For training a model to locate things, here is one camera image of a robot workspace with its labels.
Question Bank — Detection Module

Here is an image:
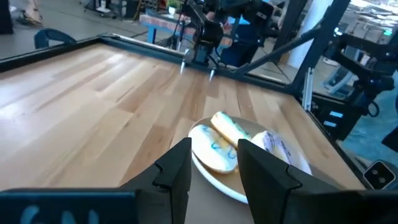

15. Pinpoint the round frosted cookie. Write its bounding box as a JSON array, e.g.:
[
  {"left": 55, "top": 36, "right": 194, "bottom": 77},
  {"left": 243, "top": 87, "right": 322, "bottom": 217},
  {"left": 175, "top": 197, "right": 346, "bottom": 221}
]
[{"left": 187, "top": 124, "right": 239, "bottom": 175}]

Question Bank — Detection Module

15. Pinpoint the beige round plate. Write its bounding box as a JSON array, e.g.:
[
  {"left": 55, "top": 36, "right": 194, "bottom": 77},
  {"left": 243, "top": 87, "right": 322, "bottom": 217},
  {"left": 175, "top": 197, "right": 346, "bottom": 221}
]
[{"left": 187, "top": 116, "right": 313, "bottom": 205}]

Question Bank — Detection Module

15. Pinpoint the black control box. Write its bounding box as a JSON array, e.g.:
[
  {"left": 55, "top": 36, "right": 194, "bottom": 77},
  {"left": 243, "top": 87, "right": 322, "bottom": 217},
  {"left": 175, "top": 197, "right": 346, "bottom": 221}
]
[{"left": 310, "top": 92, "right": 365, "bottom": 141}]

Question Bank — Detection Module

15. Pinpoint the pink chocolate-striped donut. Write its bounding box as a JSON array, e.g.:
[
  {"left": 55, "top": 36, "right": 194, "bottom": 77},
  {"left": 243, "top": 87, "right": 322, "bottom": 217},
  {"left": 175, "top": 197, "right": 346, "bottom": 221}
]
[{"left": 251, "top": 130, "right": 294, "bottom": 166}]

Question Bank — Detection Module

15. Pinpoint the white light bar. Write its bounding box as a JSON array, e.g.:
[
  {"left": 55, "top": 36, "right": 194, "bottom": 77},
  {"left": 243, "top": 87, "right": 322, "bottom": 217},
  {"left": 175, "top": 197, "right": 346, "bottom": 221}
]
[{"left": 301, "top": 66, "right": 313, "bottom": 112}]

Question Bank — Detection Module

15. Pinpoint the black square table-level camera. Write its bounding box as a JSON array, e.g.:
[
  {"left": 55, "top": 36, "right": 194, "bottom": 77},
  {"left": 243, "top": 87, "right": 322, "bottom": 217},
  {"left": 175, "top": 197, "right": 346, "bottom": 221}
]
[{"left": 363, "top": 159, "right": 397, "bottom": 191}]

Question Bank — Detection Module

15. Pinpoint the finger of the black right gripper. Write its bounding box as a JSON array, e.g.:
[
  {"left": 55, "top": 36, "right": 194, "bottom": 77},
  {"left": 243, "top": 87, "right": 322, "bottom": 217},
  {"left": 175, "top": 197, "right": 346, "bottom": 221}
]
[
  {"left": 180, "top": 48, "right": 191, "bottom": 75},
  {"left": 209, "top": 63, "right": 220, "bottom": 83}
]

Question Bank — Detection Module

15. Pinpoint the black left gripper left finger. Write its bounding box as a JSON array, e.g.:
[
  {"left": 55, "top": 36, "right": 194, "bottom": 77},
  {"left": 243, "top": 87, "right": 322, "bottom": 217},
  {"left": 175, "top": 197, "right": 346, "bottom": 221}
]
[{"left": 0, "top": 137, "right": 193, "bottom": 224}]

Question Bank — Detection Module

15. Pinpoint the black station frame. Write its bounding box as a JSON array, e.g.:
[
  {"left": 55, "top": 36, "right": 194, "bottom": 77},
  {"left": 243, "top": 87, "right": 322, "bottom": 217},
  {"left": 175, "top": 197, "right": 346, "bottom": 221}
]
[{"left": 0, "top": 0, "right": 369, "bottom": 189}]

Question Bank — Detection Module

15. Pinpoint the dark blue chair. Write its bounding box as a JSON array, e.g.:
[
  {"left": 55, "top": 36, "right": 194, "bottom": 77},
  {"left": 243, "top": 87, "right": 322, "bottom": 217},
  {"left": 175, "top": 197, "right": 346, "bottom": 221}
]
[{"left": 33, "top": 27, "right": 78, "bottom": 50}]

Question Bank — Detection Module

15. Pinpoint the small potted plant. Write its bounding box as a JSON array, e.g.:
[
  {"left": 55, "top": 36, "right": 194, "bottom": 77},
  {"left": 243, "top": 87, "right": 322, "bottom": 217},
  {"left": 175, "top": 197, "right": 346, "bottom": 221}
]
[{"left": 167, "top": 0, "right": 182, "bottom": 16}]

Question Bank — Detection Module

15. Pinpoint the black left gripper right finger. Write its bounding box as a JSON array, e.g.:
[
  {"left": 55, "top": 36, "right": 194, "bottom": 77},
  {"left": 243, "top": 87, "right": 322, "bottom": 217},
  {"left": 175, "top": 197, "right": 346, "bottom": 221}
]
[{"left": 237, "top": 138, "right": 398, "bottom": 224}]

